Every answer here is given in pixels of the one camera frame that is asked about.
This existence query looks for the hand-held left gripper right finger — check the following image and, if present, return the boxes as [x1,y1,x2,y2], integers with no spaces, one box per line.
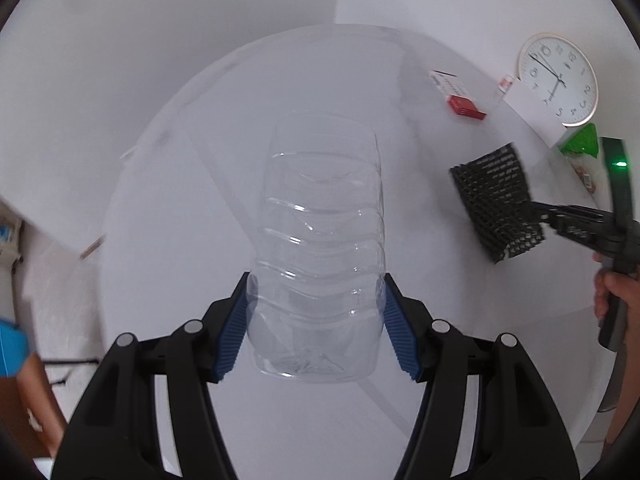
[383,273,582,480]

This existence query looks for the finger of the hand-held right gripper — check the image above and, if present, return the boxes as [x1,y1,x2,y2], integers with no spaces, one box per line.
[527,201,614,224]
[547,219,602,249]

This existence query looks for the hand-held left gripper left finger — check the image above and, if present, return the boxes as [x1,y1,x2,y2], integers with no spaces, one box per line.
[52,271,252,480]

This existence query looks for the clear plastic bottle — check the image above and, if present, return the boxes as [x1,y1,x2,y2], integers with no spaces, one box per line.
[244,110,388,385]

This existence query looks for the person's right forearm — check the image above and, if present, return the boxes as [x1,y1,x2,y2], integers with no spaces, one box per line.
[597,345,640,466]

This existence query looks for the person's right hand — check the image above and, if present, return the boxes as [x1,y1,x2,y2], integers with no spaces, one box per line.
[592,252,640,352]

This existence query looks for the green snack packet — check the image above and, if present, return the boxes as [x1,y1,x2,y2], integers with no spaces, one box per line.
[559,124,602,192]

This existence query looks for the white paper card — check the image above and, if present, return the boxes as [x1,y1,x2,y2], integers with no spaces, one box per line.
[502,80,581,150]

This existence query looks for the red and white box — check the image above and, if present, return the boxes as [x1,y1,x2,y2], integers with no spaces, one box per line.
[430,70,488,121]

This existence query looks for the wooden stick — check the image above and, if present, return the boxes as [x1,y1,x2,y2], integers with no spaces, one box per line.
[79,232,108,261]

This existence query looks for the white wall clock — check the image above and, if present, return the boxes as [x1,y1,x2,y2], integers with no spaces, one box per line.
[516,33,598,127]

